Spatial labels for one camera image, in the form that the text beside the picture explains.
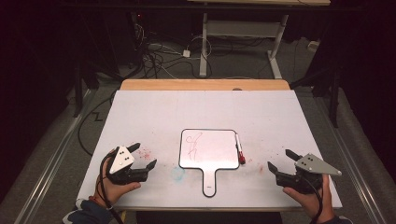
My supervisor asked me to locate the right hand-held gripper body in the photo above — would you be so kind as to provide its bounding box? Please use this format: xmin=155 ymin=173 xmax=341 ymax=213
xmin=276 ymin=153 xmax=343 ymax=195

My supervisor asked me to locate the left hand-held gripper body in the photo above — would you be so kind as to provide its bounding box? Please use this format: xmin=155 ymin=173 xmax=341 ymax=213
xmin=106 ymin=145 xmax=149 ymax=186

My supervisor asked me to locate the red whiteboard marker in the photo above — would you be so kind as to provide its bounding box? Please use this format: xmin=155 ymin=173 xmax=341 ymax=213
xmin=233 ymin=133 xmax=247 ymax=165

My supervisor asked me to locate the small whiteboard with handle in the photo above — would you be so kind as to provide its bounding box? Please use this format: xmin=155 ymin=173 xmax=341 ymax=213
xmin=178 ymin=128 xmax=241 ymax=199

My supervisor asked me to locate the person's left hand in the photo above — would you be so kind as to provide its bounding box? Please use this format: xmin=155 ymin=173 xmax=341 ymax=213
xmin=92 ymin=148 xmax=142 ymax=207

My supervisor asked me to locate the person's right hand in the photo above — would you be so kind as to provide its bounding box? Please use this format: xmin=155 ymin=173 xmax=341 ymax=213
xmin=282 ymin=174 xmax=336 ymax=224

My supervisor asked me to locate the black stand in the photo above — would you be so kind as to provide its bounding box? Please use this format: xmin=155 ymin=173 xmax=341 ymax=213
xmin=290 ymin=59 xmax=342 ymax=129
xmin=72 ymin=59 xmax=125 ymax=119

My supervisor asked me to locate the large white cover board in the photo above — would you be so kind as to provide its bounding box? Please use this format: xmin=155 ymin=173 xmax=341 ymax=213
xmin=77 ymin=89 xmax=344 ymax=210

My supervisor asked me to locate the wooden table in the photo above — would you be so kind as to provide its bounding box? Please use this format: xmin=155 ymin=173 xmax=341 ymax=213
xmin=120 ymin=78 xmax=291 ymax=91

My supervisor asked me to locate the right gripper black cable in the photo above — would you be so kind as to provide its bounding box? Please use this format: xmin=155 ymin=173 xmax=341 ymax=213
xmin=301 ymin=175 xmax=325 ymax=224

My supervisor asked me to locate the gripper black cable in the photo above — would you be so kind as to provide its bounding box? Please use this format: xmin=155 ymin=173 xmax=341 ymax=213
xmin=301 ymin=175 xmax=325 ymax=224
xmin=98 ymin=151 xmax=125 ymax=224

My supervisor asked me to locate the metal floor rail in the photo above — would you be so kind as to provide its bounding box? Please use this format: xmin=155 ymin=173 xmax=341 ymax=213
xmin=312 ymin=92 xmax=389 ymax=224
xmin=13 ymin=89 xmax=96 ymax=224

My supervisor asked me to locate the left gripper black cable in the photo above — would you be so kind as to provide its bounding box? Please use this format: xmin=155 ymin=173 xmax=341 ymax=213
xmin=98 ymin=151 xmax=125 ymax=224

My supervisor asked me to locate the long black floor cable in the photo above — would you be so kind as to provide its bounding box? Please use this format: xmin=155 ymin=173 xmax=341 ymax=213
xmin=77 ymin=90 xmax=119 ymax=157

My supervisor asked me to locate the tangle of floor cables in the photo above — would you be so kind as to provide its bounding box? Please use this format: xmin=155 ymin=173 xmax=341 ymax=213
xmin=122 ymin=21 xmax=234 ymax=80

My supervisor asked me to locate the white metal desk frame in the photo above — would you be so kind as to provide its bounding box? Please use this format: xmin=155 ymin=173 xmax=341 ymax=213
xmin=186 ymin=0 xmax=332 ymax=79

